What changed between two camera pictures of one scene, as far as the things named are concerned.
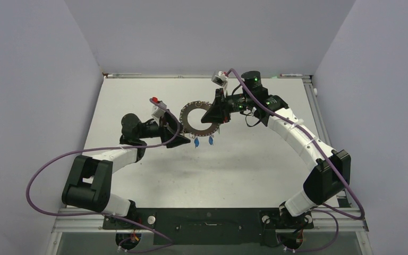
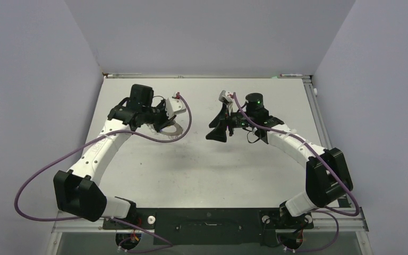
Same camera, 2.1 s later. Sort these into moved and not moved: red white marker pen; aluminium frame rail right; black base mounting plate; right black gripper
Moved: right black gripper
Not moved: aluminium frame rail right; red white marker pen; black base mounting plate
